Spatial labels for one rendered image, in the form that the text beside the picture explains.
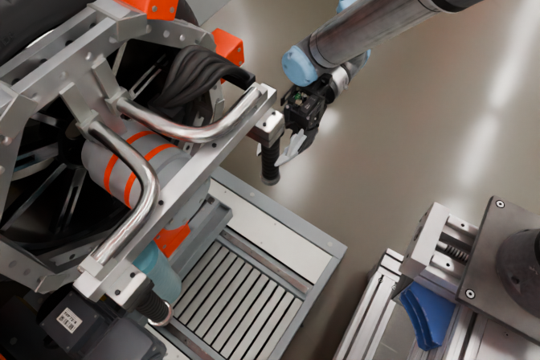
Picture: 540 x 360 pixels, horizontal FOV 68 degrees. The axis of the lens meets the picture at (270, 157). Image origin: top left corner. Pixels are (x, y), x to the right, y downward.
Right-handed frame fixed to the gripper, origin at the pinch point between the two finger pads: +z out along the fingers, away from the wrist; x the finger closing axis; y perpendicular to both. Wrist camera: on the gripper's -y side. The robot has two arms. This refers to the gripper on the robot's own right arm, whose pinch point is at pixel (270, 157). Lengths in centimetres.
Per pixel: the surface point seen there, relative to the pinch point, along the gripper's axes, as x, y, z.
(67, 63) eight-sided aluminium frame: -20.5, 28.4, 17.9
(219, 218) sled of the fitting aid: -24, -68, -3
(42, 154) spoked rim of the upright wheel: -31.0, 7.0, 26.3
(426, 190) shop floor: 34, -83, -66
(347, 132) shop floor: -8, -83, -74
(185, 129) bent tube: -6.7, 18.3, 12.6
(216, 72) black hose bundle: -8.3, 21.0, 2.7
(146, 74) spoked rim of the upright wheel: -31.0, 5.3, 0.7
